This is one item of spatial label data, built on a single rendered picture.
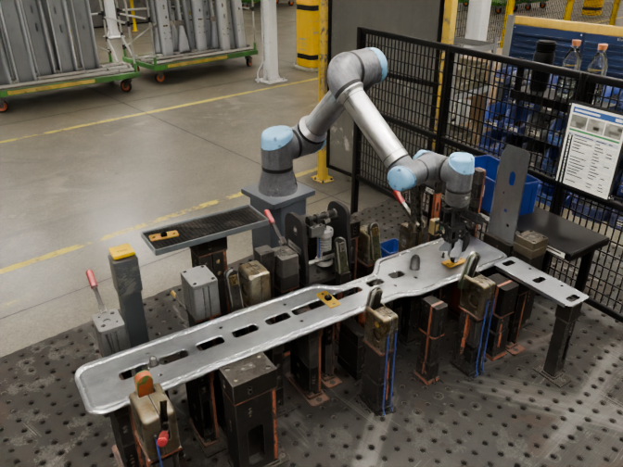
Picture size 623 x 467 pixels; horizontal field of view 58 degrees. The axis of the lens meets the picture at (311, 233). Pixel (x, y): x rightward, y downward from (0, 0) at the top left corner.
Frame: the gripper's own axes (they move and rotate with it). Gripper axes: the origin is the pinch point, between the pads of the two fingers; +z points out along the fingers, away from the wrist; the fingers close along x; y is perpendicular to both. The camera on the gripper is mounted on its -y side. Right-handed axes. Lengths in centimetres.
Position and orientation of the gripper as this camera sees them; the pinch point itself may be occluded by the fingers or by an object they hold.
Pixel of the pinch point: (454, 256)
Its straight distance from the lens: 190.9
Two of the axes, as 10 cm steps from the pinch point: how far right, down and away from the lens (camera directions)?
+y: -8.4, 2.7, -4.7
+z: 0.1, 8.8, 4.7
